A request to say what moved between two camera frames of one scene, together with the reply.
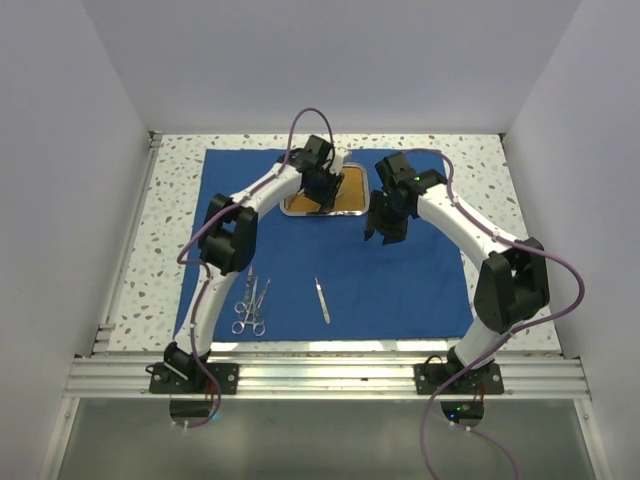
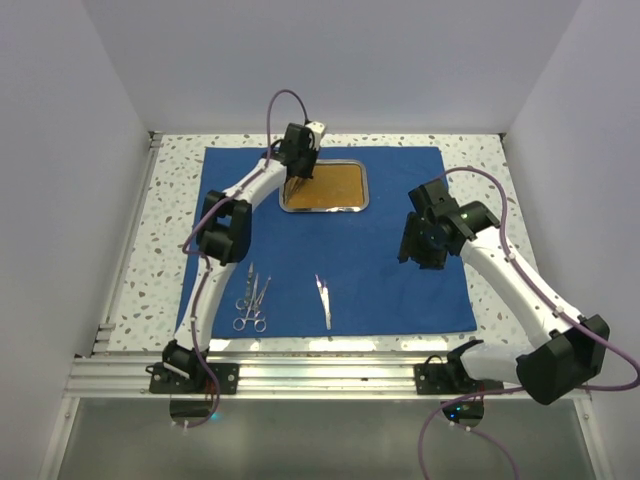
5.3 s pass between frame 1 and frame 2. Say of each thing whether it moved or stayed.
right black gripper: moved
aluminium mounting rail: stayed
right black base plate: stayed
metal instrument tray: stayed
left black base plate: stayed
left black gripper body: moved
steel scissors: stayed
